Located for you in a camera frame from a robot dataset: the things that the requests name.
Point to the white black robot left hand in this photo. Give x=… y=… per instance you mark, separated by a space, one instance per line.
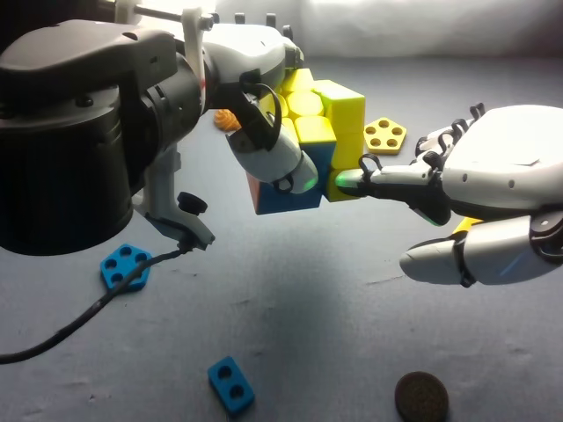
x=250 y=53

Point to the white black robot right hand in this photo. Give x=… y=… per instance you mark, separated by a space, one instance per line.
x=497 y=167

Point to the Rubik's cube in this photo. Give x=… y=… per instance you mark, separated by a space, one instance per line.
x=343 y=123

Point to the yellow rectangular block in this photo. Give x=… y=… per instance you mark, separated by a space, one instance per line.
x=466 y=225

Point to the orange swirl toy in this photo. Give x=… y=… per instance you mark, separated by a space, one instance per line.
x=225 y=121

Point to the yellow pentagon block with holes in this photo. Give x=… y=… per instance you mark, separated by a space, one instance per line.
x=385 y=135

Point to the white backdrop sheet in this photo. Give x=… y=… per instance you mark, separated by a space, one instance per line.
x=396 y=26

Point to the grey table cloth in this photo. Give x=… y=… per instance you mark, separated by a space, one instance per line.
x=330 y=329

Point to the dark chocolate sandwich cookie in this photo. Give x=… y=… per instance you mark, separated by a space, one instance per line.
x=421 y=397

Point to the blue pentagon block with holes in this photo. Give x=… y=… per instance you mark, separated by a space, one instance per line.
x=123 y=266

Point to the blue two-hole block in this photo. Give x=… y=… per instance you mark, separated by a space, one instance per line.
x=231 y=386

